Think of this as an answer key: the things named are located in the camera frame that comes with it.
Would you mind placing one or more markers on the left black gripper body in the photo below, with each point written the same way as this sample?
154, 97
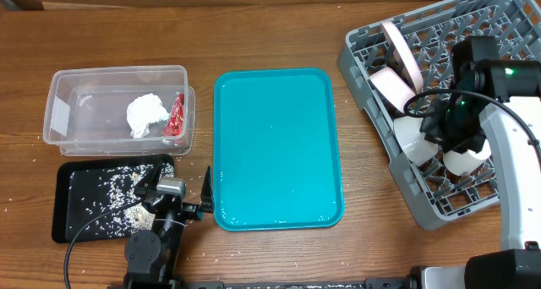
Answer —
190, 211

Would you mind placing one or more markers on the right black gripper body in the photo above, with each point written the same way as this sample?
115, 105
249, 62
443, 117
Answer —
455, 122

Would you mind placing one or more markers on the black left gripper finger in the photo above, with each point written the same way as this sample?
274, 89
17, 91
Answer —
206, 200
149, 181

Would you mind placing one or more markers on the cream white cup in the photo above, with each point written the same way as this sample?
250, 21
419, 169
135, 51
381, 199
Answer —
466, 162

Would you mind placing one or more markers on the grey bowl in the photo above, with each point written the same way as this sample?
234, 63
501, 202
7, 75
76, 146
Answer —
412, 141

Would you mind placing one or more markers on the red foil snack wrapper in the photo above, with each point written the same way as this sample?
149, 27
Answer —
174, 124

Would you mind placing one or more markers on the white tissue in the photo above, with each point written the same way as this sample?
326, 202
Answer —
144, 111

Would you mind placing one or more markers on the small pink rice bowl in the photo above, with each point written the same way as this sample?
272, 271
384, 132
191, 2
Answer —
392, 87

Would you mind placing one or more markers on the large pink plate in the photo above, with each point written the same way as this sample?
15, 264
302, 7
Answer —
403, 55

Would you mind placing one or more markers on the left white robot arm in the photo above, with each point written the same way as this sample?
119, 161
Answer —
152, 254

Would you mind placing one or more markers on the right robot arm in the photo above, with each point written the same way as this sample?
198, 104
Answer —
497, 102

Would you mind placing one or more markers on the grey dishwasher rack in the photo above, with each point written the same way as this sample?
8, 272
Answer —
434, 196

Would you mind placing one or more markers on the black tray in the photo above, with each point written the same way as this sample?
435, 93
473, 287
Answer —
61, 196

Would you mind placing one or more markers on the clear plastic bin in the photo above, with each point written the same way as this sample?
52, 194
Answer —
86, 110

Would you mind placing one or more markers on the teal plastic tray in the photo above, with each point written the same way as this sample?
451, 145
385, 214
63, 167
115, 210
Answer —
276, 158

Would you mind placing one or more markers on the black rail at table edge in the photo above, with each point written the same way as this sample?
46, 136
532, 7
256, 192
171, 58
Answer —
408, 282

